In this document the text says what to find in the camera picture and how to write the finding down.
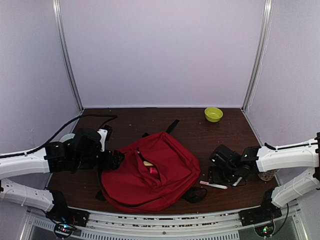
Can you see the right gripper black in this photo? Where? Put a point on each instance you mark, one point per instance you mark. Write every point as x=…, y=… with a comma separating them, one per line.
x=213, y=177

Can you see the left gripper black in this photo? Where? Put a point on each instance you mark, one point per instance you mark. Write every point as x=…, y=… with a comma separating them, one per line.
x=115, y=162

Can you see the pink white marker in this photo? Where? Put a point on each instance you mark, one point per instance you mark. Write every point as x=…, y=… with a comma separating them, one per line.
x=214, y=185

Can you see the purple white marker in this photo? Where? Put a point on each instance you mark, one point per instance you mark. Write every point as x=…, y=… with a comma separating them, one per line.
x=235, y=184

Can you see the beige highlighter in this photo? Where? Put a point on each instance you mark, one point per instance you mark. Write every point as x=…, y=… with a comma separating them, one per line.
x=147, y=164

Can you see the pink black highlighter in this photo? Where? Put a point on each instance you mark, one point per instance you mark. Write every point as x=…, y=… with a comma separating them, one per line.
x=153, y=170

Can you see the red backpack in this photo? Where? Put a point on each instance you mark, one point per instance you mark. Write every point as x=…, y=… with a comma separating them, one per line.
x=133, y=189

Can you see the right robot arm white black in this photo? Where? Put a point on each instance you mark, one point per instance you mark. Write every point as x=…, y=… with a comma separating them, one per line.
x=235, y=167

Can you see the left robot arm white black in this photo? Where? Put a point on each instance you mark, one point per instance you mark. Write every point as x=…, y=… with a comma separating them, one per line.
x=83, y=150

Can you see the patterned mug orange inside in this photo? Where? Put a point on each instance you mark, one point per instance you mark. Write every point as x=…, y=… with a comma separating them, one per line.
x=267, y=175

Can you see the pale blue ceramic bowl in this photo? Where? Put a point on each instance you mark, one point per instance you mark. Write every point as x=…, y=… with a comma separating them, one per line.
x=67, y=137

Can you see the lime green bowl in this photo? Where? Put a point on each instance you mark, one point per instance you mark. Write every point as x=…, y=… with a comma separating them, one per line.
x=213, y=114

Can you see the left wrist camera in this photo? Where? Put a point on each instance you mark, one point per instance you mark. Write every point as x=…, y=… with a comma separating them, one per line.
x=105, y=133

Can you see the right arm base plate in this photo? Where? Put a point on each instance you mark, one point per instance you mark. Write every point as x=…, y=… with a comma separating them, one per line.
x=258, y=215

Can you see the front aluminium rail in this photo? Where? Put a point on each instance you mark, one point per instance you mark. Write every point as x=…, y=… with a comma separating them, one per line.
x=221, y=225

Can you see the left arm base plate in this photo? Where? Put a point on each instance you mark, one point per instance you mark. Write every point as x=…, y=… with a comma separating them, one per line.
x=74, y=217

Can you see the left aluminium frame post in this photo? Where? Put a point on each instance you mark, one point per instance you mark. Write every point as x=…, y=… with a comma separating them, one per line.
x=65, y=53

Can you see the aluminium frame post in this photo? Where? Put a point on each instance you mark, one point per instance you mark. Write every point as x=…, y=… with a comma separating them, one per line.
x=65, y=53
x=261, y=47

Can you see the right aluminium frame post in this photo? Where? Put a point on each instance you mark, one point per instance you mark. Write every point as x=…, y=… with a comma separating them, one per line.
x=261, y=47

